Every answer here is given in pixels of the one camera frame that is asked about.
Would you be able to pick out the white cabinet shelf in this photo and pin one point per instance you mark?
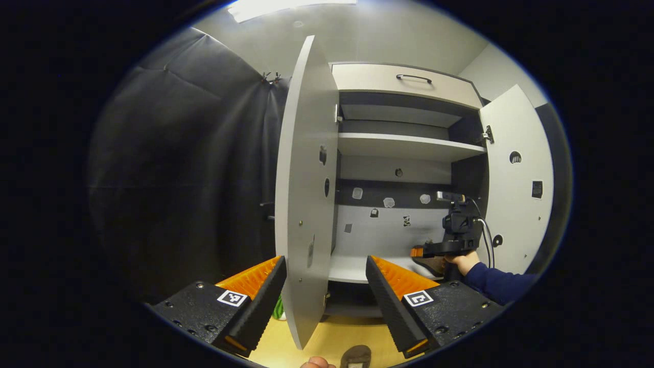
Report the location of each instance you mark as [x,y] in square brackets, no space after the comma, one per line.
[398,147]

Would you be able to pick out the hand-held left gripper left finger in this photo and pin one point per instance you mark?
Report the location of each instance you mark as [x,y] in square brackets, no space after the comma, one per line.
[263,306]

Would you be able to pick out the white shoe cabinet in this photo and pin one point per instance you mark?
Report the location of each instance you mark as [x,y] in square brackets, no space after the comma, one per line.
[388,240]

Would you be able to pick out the green striped object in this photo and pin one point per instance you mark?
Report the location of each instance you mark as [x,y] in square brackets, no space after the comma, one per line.
[279,309]

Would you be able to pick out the white cabinet drawer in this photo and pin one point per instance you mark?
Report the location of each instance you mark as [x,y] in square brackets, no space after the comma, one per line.
[368,79]

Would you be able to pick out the ceiling light panel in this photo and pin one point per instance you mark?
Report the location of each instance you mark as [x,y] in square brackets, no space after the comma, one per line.
[286,6]

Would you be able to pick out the brown shoe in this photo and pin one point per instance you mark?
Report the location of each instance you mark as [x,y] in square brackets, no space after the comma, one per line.
[434,266]
[356,353]

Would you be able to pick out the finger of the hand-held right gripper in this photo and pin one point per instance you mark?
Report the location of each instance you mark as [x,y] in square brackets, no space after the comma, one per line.
[416,252]

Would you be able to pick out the white shoe cabinet door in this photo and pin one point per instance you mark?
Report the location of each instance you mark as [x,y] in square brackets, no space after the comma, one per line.
[306,153]
[511,220]

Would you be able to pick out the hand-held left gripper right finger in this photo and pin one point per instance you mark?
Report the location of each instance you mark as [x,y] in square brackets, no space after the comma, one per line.
[391,306]

